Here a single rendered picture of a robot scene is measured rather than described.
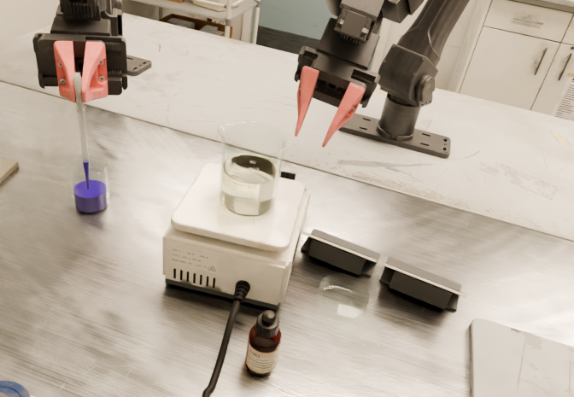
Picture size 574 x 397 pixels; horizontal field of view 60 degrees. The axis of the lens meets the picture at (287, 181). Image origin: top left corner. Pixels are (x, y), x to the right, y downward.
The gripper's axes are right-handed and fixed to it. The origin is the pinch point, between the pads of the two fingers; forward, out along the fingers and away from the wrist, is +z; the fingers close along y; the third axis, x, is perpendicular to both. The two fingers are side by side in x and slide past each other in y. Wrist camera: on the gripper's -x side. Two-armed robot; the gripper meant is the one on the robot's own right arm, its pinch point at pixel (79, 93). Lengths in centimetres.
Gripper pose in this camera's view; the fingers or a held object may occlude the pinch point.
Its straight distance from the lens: 58.9
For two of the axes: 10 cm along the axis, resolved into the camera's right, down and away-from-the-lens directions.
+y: 9.5, -0.4, 3.0
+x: -1.4, 8.2, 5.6
